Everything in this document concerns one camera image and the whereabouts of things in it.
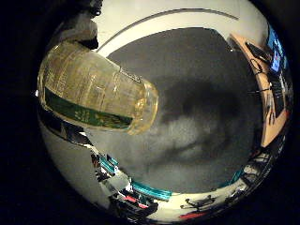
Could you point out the clear plastic bottle green label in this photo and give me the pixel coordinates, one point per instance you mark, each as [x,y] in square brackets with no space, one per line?
[93,90]

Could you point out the blue lit monitor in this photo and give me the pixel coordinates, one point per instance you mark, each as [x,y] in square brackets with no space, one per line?
[276,51]

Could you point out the wooden desk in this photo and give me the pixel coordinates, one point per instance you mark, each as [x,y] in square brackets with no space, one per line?
[265,103]

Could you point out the red flat object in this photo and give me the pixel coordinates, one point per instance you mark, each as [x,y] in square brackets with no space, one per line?
[191,215]

